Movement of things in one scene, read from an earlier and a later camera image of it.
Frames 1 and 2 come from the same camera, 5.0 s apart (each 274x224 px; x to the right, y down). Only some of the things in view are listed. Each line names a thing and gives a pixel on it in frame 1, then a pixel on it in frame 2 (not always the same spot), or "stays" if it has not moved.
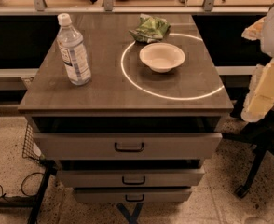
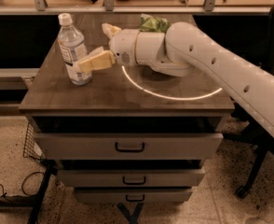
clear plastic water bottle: x=74 y=51 stays
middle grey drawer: x=130 y=177 stays
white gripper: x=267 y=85 to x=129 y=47
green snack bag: x=150 y=29 stays
